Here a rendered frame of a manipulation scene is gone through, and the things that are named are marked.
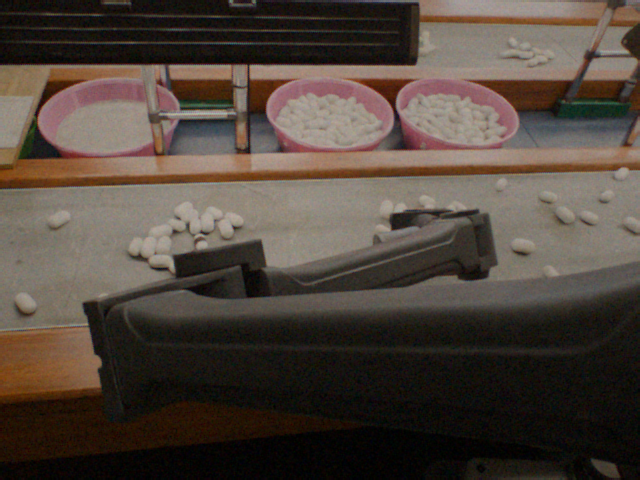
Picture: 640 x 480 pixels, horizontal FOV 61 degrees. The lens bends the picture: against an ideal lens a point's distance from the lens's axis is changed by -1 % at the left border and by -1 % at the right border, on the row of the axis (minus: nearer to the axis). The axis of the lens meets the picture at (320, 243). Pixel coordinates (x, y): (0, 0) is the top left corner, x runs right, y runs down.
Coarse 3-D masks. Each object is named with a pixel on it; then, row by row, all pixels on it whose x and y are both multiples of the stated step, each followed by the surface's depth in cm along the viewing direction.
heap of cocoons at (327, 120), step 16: (304, 96) 122; (336, 96) 123; (352, 96) 123; (288, 112) 117; (304, 112) 117; (320, 112) 118; (336, 112) 119; (352, 112) 118; (288, 128) 112; (304, 128) 115; (320, 128) 116; (336, 128) 115; (352, 128) 115; (368, 128) 115; (320, 144) 111; (336, 144) 111; (352, 144) 110
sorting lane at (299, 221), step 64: (0, 192) 93; (64, 192) 94; (128, 192) 95; (192, 192) 97; (256, 192) 98; (320, 192) 100; (384, 192) 101; (448, 192) 103; (512, 192) 104; (576, 192) 106; (0, 256) 83; (64, 256) 84; (128, 256) 85; (320, 256) 89; (512, 256) 92; (576, 256) 94; (0, 320) 75; (64, 320) 76
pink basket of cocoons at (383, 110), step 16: (304, 80) 121; (320, 80) 122; (336, 80) 123; (272, 96) 115; (288, 96) 120; (320, 96) 124; (368, 96) 121; (272, 112) 115; (368, 112) 122; (384, 112) 118; (384, 128) 116; (288, 144) 109; (304, 144) 105; (368, 144) 106
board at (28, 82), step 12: (0, 72) 112; (12, 72) 112; (24, 72) 113; (36, 72) 113; (48, 72) 114; (0, 84) 109; (12, 84) 109; (24, 84) 110; (36, 84) 110; (24, 96) 107; (36, 96) 107; (36, 108) 106; (24, 132) 99; (0, 156) 94; (12, 156) 94; (0, 168) 93; (12, 168) 93
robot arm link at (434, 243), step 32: (448, 224) 61; (480, 224) 64; (192, 256) 39; (224, 256) 40; (256, 256) 42; (352, 256) 49; (384, 256) 52; (416, 256) 55; (448, 256) 59; (480, 256) 65; (256, 288) 43; (288, 288) 43; (320, 288) 45; (352, 288) 48; (384, 288) 51
